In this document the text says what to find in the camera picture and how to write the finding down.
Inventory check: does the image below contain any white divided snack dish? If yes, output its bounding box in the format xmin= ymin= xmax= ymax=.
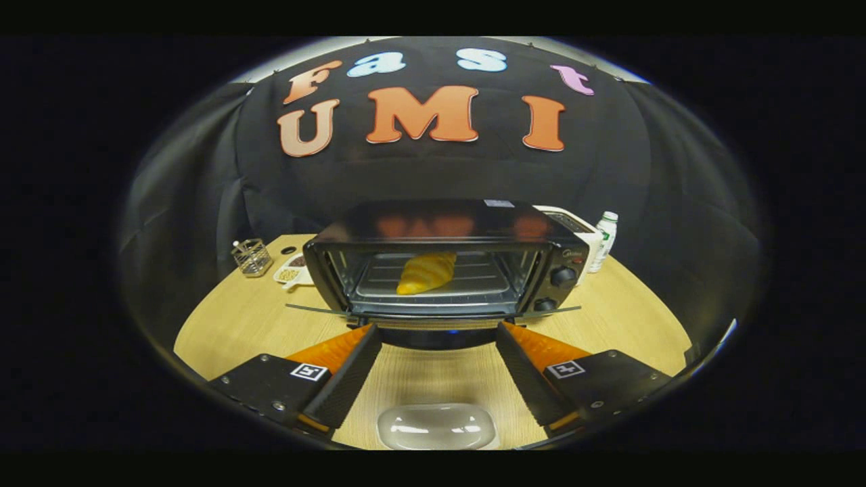
xmin=273 ymin=252 xmax=315 ymax=292

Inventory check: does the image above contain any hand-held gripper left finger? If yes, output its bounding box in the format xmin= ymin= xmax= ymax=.
xmin=208 ymin=323 xmax=384 ymax=437

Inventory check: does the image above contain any white bottle with green label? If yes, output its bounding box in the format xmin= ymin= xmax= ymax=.
xmin=587 ymin=211 xmax=619 ymax=273

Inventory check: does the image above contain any metal wire holder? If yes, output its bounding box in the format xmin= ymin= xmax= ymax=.
xmin=231 ymin=238 xmax=274 ymax=278

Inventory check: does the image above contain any white oval dish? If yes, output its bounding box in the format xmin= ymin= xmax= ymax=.
xmin=376 ymin=403 xmax=500 ymax=451

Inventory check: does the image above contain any white bread toaster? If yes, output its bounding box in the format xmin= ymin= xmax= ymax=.
xmin=533 ymin=205 xmax=603 ymax=268

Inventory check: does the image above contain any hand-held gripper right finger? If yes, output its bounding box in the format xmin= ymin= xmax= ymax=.
xmin=495 ymin=321 xmax=674 ymax=437

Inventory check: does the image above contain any black toaster oven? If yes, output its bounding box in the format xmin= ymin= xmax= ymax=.
xmin=284 ymin=199 xmax=591 ymax=351

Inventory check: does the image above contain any golden croissant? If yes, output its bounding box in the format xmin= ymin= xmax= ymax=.
xmin=396 ymin=252 xmax=457 ymax=296

